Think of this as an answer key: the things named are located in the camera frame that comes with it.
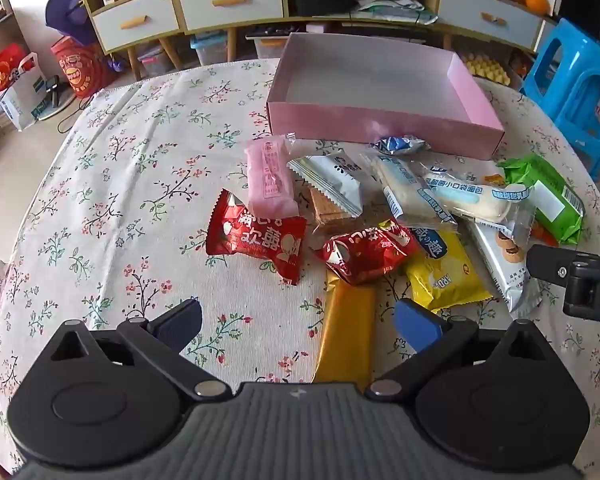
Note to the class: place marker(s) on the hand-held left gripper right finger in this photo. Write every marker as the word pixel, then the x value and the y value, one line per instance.
pixel 420 327

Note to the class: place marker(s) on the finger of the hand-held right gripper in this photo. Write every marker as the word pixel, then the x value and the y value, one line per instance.
pixel 547 264

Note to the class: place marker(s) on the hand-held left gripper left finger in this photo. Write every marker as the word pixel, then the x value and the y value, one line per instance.
pixel 180 320

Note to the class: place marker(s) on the white cookie packet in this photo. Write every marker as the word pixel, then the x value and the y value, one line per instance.
pixel 505 265

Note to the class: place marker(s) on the yellow snack packet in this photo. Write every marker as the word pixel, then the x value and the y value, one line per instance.
pixel 442 272

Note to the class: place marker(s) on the green snack packet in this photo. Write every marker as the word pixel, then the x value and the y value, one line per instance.
pixel 550 200

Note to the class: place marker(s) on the gold wafer packet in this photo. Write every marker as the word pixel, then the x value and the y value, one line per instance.
pixel 345 330

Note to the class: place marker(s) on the red snack packet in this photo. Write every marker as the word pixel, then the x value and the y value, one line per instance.
pixel 362 255
pixel 252 232

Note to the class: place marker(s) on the white bread packet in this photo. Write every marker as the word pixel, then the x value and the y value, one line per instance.
pixel 405 190
pixel 472 200

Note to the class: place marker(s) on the clear wafer biscuit packet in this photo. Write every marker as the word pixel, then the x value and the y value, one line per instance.
pixel 325 212

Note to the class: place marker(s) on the pink snack packet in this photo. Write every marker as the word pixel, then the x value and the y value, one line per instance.
pixel 270 180

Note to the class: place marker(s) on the silver white snack packet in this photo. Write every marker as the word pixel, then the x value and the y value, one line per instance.
pixel 330 175

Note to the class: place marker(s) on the blue white truffle packet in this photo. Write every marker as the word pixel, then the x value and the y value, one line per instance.
pixel 400 145

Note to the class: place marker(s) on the pink cardboard box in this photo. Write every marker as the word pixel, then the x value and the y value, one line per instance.
pixel 380 90

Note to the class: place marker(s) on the blue plastic stool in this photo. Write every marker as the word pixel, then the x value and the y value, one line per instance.
pixel 575 65

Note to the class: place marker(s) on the yellow egg tray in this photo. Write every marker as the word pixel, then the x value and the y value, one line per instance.
pixel 487 67

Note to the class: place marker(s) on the white cabinet drawer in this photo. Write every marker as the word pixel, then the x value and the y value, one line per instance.
pixel 230 2
pixel 490 17
pixel 135 22

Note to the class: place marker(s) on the clear storage box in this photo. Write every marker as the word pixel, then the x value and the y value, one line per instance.
pixel 270 47
pixel 155 62

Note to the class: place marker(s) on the orange fruit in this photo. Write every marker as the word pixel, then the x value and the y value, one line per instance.
pixel 537 2

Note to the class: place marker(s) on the white shopping bag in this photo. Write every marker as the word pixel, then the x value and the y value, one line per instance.
pixel 22 100

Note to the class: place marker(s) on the blue lidded storage box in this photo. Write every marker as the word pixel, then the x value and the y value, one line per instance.
pixel 209 50

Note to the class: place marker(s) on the red gold printed bag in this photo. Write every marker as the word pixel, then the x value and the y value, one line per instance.
pixel 80 67

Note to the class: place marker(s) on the white plastic bag pile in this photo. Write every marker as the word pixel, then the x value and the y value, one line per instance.
pixel 395 5

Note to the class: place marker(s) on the red gift bag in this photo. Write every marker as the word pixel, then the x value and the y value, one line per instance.
pixel 5 67

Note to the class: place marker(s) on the purple bag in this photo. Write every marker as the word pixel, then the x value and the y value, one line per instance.
pixel 70 10

